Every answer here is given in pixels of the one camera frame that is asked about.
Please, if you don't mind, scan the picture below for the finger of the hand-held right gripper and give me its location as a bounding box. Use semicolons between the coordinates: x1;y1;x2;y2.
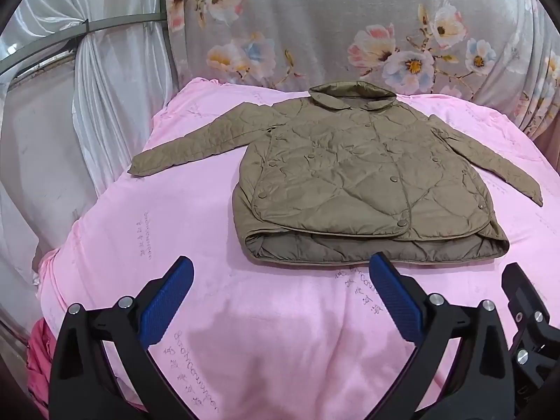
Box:
501;262;560;372

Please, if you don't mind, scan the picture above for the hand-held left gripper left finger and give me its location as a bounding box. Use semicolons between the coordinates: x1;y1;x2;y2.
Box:
48;255;195;420

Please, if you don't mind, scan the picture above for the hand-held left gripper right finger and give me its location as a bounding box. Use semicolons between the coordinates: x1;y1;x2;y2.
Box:
369;253;519;420

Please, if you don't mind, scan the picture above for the olive quilted jacket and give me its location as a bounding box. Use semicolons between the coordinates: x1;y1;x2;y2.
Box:
127;81;544;267

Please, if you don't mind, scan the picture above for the pink blanket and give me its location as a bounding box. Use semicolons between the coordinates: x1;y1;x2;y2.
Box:
33;76;560;420

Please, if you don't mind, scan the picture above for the dark pink cloth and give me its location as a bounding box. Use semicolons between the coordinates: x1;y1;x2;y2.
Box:
25;317;57;410

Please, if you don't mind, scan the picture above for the white satin curtain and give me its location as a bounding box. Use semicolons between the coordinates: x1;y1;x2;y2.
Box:
0;0;184;324

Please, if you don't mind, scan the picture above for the grey floral sheet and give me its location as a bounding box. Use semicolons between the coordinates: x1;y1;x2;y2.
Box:
168;0;560;141

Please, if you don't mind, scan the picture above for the grey metal rail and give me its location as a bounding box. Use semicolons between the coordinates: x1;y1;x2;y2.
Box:
0;11;169;77

